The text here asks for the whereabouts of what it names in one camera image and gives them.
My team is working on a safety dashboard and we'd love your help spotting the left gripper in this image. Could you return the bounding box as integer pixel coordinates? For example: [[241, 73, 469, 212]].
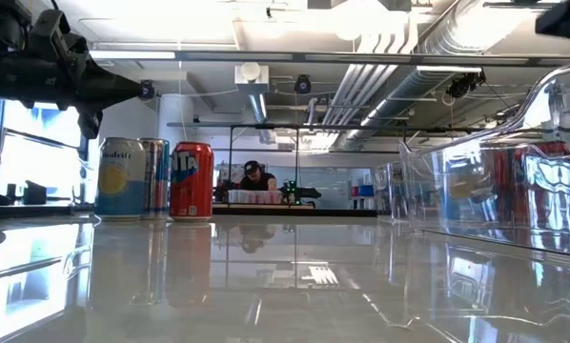
[[22, 52, 144, 140]]

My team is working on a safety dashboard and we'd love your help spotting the blue silver Red Bull can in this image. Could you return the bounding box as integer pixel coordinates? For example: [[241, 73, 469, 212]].
[[139, 137, 171, 219]]

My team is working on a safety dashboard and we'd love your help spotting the red Fanta can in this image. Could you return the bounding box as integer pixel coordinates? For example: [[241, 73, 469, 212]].
[[169, 141, 215, 223]]

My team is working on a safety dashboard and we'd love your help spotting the bright window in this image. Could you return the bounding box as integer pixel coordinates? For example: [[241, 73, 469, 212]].
[[0, 97, 84, 206]]

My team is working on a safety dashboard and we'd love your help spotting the small black box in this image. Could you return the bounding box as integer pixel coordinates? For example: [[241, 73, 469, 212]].
[[22, 179, 48, 206]]

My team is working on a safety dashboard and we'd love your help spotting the white box with round dome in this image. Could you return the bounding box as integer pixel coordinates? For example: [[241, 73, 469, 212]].
[[234, 61, 270, 94]]

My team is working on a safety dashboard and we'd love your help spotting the person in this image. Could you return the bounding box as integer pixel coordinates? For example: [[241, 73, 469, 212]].
[[238, 159, 279, 192]]

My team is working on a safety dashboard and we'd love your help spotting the tan work table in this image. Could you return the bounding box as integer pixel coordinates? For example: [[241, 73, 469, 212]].
[[212, 202, 317, 212]]

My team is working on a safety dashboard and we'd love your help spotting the long LED light bar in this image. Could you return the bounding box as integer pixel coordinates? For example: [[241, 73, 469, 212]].
[[88, 49, 570, 67]]

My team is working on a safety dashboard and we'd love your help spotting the white pipe bundle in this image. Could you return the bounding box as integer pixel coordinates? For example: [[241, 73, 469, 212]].
[[320, 18, 419, 128]]

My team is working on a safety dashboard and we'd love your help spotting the small robot with green lights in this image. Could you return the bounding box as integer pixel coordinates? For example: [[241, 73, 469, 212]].
[[280, 179, 322, 207]]

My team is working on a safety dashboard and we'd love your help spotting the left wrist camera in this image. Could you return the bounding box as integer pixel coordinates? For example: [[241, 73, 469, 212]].
[[27, 8, 92, 62]]

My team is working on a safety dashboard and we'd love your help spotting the black camera with cables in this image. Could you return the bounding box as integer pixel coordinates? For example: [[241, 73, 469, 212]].
[[445, 70, 487, 100]]

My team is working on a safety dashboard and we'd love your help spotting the black metal workstation frame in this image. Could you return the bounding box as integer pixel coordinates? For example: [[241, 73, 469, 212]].
[[166, 121, 505, 207]]

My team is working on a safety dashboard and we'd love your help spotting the silver ventilation duct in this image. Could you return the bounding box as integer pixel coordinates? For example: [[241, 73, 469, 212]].
[[344, 0, 529, 151]]

